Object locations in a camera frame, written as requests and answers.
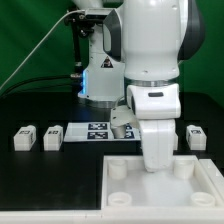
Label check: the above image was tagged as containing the mounted grey camera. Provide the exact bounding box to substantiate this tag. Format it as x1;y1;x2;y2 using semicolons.
85;8;112;20

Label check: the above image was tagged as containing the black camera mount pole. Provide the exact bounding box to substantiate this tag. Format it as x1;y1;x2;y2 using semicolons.
64;14;93;87

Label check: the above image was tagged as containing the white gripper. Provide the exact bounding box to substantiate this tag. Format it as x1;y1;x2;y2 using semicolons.
126;84;181;172

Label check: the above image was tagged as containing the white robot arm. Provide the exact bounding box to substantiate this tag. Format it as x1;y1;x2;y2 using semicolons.
72;0;205;172

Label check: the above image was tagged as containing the white square tabletop part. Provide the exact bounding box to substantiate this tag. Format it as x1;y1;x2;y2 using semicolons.
101;156;224;209

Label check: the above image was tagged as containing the black cable bundle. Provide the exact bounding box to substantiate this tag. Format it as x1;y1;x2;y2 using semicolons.
0;74;83;98

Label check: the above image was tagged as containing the white camera cable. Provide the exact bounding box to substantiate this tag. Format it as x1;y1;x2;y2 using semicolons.
0;9;86;92

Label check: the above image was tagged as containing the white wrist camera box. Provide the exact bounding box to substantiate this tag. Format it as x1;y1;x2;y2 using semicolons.
110;105;137;139

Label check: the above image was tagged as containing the white marker sheet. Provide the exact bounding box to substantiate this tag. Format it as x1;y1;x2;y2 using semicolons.
63;121;143;143

